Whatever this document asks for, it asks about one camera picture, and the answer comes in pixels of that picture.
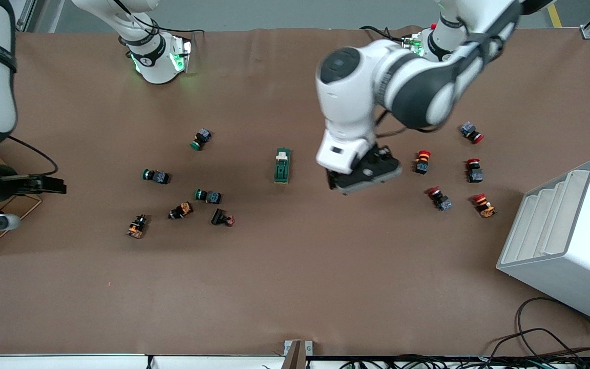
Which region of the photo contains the green load switch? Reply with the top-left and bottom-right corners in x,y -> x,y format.
273,148 -> 292,185

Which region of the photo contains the brown cardboard box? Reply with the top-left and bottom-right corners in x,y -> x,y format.
0,147 -> 42,257

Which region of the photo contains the white stepped rack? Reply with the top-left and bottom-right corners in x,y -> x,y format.
496,158 -> 590,330

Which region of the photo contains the orange black selector switch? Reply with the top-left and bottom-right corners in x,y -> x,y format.
168,202 -> 194,220
126,214 -> 150,239

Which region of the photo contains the black switch with red lamp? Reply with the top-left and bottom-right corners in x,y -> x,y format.
211,208 -> 236,227

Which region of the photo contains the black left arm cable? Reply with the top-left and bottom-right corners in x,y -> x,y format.
361,26 -> 409,47

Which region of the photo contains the white table edge rail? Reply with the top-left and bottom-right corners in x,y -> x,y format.
0,354 -> 285,369

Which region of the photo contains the metal table edge bracket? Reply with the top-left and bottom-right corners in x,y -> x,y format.
284,340 -> 313,369

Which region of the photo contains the black right arm base cable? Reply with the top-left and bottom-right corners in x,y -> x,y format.
144,18 -> 204,37

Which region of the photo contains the black cable bundle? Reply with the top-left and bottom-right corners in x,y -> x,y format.
326,354 -> 590,369

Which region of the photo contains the looped black floor cable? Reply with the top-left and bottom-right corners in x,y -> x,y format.
479,297 -> 590,362

